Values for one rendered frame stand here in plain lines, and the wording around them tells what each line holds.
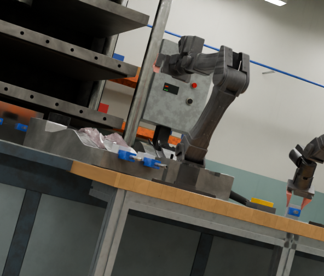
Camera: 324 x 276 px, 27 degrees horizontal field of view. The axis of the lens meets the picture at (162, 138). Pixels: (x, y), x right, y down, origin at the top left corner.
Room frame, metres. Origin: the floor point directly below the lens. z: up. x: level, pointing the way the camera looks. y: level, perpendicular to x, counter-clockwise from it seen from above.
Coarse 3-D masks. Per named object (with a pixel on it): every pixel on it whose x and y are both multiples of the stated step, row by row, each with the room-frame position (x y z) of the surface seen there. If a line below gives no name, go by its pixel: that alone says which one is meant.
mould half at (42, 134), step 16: (32, 128) 2.50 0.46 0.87; (48, 128) 2.44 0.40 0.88; (64, 128) 2.48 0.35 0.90; (32, 144) 2.47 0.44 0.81; (48, 144) 2.39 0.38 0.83; (64, 144) 2.32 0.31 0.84; (80, 144) 2.25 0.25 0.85; (112, 144) 2.38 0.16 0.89; (80, 160) 2.23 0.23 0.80; (96, 160) 2.16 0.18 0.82; (112, 160) 2.17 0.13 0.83; (144, 176) 2.26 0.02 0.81; (160, 176) 2.31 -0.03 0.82
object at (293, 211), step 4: (288, 204) 2.61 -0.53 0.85; (292, 204) 2.61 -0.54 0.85; (288, 208) 2.60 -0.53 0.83; (292, 208) 2.57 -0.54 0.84; (296, 208) 2.61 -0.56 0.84; (300, 208) 2.61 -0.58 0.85; (288, 212) 2.57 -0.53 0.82; (292, 212) 2.57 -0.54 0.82; (296, 212) 2.54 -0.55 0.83; (284, 216) 2.64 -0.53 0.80; (288, 216) 2.61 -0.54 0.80; (292, 216) 2.61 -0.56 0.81; (296, 216) 2.61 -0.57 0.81
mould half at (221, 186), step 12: (144, 144) 2.64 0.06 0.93; (156, 156) 2.58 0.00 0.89; (168, 156) 2.63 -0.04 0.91; (168, 168) 2.35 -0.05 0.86; (168, 180) 2.36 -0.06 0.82; (204, 180) 2.41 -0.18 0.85; (216, 180) 2.43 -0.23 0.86; (228, 180) 2.45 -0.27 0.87; (216, 192) 2.43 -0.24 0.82; (228, 192) 2.45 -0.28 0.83
